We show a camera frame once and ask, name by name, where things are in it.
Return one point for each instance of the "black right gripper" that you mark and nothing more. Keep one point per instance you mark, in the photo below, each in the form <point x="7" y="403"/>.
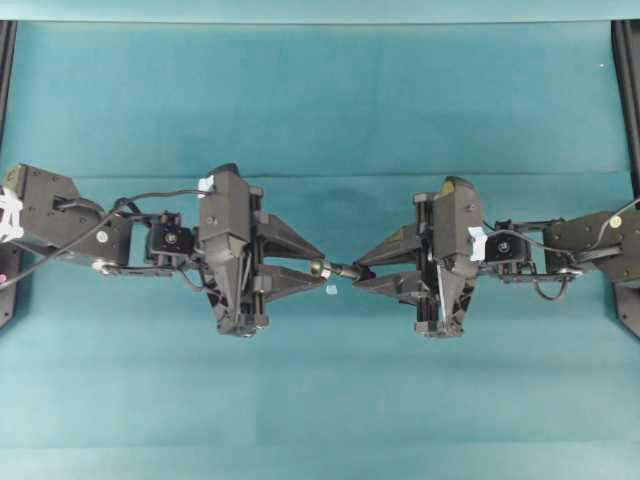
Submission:
<point x="412" y="244"/>

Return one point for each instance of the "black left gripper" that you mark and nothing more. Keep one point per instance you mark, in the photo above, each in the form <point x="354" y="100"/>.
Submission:
<point x="262" y="283"/>

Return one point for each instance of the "dark steel threaded shaft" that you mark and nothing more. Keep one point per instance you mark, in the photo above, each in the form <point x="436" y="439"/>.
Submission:
<point x="347" y="271"/>

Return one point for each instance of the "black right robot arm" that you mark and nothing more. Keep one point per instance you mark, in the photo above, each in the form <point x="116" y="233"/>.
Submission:
<point x="550" y="255"/>

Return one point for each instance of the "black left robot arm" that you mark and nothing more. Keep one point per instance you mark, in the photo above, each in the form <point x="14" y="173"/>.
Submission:
<point x="45" y="218"/>

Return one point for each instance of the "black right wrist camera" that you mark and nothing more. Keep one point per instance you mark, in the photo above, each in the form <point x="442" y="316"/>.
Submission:
<point x="457" y="214"/>

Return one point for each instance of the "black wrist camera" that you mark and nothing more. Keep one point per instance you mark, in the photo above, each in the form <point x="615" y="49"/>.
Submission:
<point x="224" y="229"/>
<point x="457" y="214"/>

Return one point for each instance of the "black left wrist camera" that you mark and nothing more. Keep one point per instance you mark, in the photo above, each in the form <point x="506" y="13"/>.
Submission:
<point x="224" y="229"/>

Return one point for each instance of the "black left frame rail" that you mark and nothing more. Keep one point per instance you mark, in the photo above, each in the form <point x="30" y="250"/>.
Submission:
<point x="11" y="204"/>

